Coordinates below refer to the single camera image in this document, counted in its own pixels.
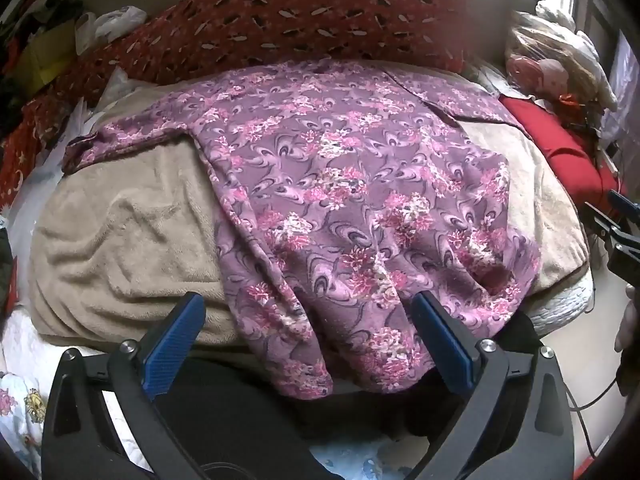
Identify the beige fleece blanket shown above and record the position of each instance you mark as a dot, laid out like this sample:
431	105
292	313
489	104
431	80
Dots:
125	240

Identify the black cloth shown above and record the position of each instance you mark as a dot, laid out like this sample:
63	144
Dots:
250	410

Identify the red star print cloth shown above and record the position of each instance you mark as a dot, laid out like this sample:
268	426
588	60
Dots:
20	160

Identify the red patterned pillow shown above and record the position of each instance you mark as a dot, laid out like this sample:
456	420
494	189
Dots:
300	15

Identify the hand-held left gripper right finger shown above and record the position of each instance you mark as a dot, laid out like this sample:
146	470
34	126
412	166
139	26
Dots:
442	342

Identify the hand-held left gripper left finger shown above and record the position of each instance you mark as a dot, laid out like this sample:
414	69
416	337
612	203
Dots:
172	340

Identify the cartoon print bedsheet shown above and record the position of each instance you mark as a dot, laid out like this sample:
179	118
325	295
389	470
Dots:
20	410

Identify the white plastic bag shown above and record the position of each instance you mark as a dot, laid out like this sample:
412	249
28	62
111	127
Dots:
117	20

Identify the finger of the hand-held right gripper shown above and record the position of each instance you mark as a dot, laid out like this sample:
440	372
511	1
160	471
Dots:
612	237
622	205

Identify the person's right hand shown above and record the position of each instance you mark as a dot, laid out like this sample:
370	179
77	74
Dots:
624	330

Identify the white quilted mattress pad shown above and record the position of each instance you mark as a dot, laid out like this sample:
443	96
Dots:
565	305

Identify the white crumpled sheet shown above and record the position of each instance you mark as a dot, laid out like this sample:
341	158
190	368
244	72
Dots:
45	180

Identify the pile of dark clothes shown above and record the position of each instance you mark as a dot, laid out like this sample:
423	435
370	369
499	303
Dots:
35	15

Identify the purple floral garment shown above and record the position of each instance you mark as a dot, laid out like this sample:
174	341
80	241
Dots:
350	185

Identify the red cushion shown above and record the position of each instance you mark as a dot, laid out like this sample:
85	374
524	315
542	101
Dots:
555	135

